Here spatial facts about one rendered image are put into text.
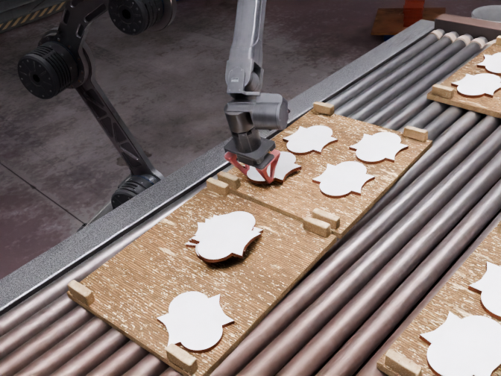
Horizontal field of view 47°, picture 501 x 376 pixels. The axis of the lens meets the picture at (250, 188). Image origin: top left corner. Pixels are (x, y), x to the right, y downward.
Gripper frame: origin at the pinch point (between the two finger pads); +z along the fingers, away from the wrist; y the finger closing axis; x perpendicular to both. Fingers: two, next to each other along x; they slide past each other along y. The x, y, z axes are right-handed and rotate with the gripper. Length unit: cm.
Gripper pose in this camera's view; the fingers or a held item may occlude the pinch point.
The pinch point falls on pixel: (258, 174)
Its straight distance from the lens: 132.3
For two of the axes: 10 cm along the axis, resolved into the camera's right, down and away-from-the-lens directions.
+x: 6.1, -6.4, 4.7
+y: 7.6, 2.9, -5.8
